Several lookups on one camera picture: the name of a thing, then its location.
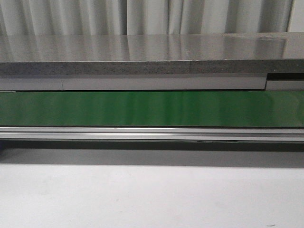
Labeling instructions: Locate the green conveyor belt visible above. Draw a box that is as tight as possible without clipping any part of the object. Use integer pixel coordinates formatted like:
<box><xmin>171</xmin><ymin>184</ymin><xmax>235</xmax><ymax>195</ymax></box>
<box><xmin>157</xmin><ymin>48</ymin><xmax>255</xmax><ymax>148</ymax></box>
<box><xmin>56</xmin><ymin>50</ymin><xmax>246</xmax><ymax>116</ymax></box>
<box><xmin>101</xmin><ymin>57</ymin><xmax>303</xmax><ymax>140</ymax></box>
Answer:
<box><xmin>0</xmin><ymin>91</ymin><xmax>304</xmax><ymax>128</ymax></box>

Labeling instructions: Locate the grey stone slab shelf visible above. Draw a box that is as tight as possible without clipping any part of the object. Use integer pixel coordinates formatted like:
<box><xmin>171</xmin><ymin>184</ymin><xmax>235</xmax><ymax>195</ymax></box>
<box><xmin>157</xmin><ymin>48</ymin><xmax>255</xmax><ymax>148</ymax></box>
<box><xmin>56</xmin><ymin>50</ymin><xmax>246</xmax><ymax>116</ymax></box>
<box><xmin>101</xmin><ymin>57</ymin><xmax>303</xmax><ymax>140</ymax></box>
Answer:
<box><xmin>0</xmin><ymin>32</ymin><xmax>304</xmax><ymax>76</ymax></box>

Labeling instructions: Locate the white pleated curtain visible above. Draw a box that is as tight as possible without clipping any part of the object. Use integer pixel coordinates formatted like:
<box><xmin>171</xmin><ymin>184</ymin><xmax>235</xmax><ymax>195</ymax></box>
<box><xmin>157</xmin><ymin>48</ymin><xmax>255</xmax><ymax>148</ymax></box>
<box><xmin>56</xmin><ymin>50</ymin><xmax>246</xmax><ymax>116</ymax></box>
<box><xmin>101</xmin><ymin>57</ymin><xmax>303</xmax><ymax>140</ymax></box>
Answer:
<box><xmin>0</xmin><ymin>0</ymin><xmax>293</xmax><ymax>35</ymax></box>

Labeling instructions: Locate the grey rear conveyor rail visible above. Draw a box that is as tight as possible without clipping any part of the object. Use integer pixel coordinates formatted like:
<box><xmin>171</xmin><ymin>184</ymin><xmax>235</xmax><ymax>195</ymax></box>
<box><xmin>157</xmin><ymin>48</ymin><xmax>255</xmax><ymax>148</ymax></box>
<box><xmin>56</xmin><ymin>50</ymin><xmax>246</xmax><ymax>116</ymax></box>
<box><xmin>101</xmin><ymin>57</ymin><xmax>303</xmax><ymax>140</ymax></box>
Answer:
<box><xmin>0</xmin><ymin>73</ymin><xmax>304</xmax><ymax>91</ymax></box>

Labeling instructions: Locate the aluminium front conveyor rail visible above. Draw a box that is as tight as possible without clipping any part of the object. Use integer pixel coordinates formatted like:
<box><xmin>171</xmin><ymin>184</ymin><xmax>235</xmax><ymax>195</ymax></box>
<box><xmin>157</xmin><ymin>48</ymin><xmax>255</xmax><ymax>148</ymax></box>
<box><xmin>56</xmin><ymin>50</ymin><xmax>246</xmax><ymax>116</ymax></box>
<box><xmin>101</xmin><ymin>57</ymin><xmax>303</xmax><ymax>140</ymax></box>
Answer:
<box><xmin>0</xmin><ymin>127</ymin><xmax>304</xmax><ymax>142</ymax></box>

